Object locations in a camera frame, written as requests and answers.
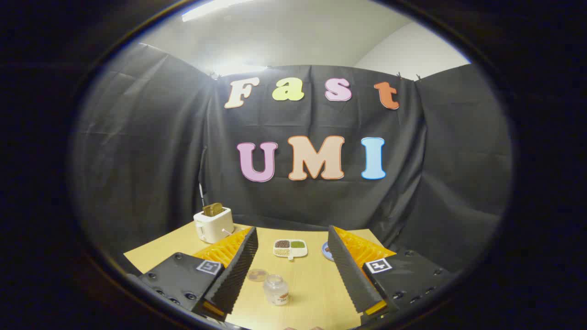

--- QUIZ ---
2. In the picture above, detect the white divided dish with beans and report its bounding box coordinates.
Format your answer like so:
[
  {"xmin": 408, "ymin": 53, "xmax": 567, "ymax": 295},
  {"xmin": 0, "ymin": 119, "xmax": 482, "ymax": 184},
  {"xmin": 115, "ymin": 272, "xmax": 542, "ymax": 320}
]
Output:
[{"xmin": 273, "ymin": 239, "xmax": 308, "ymax": 261}]

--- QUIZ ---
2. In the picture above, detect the light wooden table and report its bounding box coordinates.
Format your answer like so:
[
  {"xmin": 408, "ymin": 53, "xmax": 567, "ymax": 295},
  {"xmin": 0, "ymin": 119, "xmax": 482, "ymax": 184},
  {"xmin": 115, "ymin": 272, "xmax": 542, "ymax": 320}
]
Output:
[{"xmin": 123, "ymin": 221, "xmax": 399, "ymax": 330}]

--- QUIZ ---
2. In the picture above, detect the black backdrop cloth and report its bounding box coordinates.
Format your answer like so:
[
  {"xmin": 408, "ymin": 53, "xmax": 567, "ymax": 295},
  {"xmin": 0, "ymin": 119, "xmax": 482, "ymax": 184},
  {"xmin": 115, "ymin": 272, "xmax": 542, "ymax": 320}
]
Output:
[{"xmin": 71, "ymin": 42, "xmax": 513, "ymax": 275}]

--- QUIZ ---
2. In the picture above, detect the white toaster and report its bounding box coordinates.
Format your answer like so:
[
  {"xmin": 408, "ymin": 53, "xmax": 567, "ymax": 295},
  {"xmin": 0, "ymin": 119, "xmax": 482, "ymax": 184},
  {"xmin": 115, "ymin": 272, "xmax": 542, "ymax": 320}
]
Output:
[{"xmin": 193, "ymin": 207, "xmax": 234, "ymax": 244}]

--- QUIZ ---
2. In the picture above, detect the clear plastic juice bottle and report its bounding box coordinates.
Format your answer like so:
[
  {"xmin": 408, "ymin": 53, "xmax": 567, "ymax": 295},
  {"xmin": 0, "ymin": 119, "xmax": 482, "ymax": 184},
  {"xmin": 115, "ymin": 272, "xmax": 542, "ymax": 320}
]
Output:
[{"xmin": 263, "ymin": 274, "xmax": 290, "ymax": 306}]

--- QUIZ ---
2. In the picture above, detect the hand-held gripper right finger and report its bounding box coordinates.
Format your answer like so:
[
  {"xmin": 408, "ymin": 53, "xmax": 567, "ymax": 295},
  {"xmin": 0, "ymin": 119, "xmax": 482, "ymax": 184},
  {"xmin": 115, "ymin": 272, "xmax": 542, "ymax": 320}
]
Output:
[{"xmin": 327, "ymin": 225, "xmax": 460, "ymax": 325}]

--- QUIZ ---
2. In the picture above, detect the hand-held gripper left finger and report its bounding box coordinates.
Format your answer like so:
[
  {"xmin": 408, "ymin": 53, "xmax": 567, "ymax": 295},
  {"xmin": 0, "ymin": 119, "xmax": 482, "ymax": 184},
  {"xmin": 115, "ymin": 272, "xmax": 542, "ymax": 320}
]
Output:
[{"xmin": 127, "ymin": 226, "xmax": 259, "ymax": 322}]

